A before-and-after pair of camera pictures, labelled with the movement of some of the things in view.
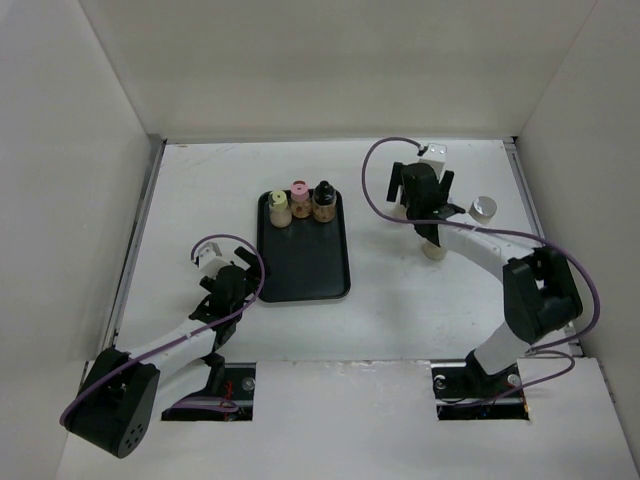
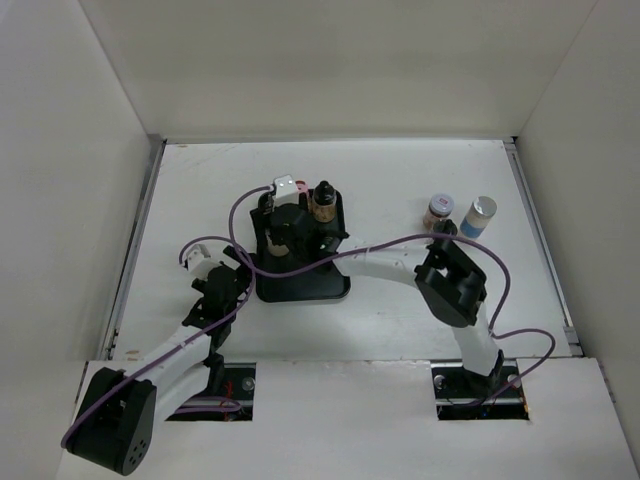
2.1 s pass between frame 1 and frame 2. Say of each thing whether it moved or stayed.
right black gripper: moved
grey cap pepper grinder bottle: moved
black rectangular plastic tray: stayed
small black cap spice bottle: stayed
